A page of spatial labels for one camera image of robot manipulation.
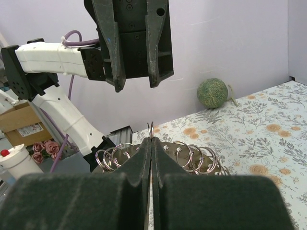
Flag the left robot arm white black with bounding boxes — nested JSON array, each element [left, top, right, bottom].
[[1, 0, 174, 170]]

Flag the white cylinder red button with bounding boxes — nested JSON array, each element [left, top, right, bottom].
[[0, 144, 43, 180]]

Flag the green felt ball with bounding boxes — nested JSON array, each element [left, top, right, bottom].
[[196, 78, 239, 109]]

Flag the floral table mat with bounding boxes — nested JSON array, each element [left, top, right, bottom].
[[154, 81, 307, 230]]

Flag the cardboard box background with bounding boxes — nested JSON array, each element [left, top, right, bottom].
[[0, 103, 52, 146]]

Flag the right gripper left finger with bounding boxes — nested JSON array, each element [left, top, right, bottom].
[[0, 138, 152, 230]]

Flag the pink artificial roses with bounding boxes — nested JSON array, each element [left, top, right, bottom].
[[29, 140, 60, 164]]

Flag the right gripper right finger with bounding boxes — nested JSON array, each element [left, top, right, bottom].
[[151, 138, 294, 230]]

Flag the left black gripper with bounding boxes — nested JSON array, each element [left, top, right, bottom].
[[83, 0, 174, 92]]

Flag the metal disc keyring holder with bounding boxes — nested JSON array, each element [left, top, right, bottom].
[[92, 124, 230, 177]]

